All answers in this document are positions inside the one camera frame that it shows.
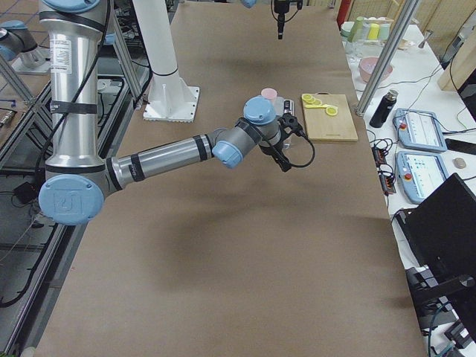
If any yellow plastic knife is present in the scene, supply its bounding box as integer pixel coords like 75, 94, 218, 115
304, 104, 330, 109

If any black water bottle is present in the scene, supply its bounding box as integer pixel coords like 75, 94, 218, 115
369, 89, 399, 128

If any black smartphone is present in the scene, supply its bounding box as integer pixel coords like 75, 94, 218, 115
445, 138, 476, 155

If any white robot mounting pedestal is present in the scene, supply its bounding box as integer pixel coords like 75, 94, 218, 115
133, 0, 200, 123

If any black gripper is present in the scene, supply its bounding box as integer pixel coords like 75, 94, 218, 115
272, 0, 302, 39
279, 113, 300, 149

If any pink bowl with ice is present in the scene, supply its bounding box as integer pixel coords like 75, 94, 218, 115
358, 57, 394, 83

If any yellow plastic cup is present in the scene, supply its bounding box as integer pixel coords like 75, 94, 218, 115
367, 23, 380, 41

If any pink plastic cup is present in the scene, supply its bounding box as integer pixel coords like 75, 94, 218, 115
260, 88, 277, 107

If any black laptop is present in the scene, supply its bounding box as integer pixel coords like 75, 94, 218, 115
404, 173, 476, 298

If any blue teach pendant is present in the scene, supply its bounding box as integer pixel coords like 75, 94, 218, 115
396, 151, 449, 205
393, 108, 447, 152

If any wooden cutting board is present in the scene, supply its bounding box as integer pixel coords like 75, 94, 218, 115
301, 93, 358, 142

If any near blue teach pendant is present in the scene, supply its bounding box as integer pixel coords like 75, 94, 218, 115
396, 151, 449, 205

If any aluminium frame post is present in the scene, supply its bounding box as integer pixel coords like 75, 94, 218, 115
355, 0, 420, 117

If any green plastic cup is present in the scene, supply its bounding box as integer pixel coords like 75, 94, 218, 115
347, 16, 365, 42

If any small beige stone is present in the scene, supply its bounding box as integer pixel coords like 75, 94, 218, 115
453, 158, 466, 170

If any far blue teach pendant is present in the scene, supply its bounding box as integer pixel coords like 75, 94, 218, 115
393, 108, 447, 152

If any digital kitchen scale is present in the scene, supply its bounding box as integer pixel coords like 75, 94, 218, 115
273, 97, 295, 117

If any lemon slice single front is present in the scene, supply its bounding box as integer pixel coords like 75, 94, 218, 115
325, 106, 338, 116

